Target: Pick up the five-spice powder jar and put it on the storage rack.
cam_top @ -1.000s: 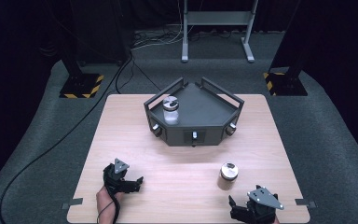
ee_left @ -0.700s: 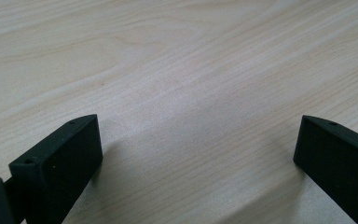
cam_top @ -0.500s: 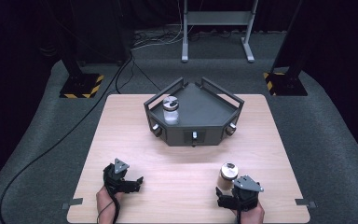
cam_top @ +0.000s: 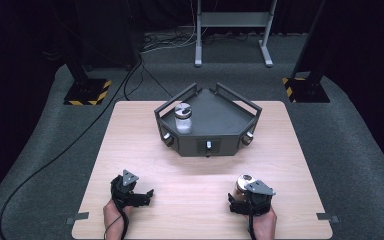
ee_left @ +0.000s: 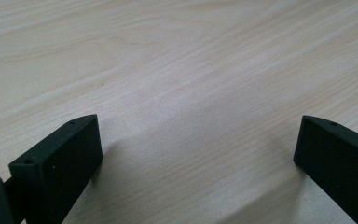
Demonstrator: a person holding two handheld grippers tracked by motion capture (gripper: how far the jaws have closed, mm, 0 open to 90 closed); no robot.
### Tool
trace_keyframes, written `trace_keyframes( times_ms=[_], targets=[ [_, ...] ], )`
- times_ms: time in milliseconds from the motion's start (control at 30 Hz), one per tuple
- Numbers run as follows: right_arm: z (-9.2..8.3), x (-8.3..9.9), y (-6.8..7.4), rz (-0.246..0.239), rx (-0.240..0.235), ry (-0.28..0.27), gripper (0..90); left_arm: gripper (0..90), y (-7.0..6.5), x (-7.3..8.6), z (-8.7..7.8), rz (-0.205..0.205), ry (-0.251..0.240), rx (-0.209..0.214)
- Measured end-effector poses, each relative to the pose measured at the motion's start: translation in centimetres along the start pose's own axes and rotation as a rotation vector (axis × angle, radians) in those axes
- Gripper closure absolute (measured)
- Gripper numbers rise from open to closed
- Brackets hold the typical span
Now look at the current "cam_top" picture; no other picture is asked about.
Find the grey metal stand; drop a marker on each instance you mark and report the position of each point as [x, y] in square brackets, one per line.
[233, 18]

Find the person's left hand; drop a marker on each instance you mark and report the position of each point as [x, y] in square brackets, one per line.
[113, 213]

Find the person's right hand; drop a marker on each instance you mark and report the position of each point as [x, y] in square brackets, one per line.
[265, 221]

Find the black post with striped base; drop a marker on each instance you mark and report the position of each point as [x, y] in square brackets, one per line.
[308, 90]
[86, 93]

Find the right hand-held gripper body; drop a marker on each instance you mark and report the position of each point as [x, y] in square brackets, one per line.
[260, 200]

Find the glass jar with brown powder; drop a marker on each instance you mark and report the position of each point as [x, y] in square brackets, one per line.
[242, 186]

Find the grey tape strip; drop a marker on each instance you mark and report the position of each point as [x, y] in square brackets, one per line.
[328, 217]
[78, 217]

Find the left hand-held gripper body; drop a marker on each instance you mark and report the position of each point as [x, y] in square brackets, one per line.
[123, 190]

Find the glass jar with white powder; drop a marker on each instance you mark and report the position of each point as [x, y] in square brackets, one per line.
[183, 121]

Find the dark grey corner rack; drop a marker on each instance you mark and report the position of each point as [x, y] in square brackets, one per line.
[213, 116]

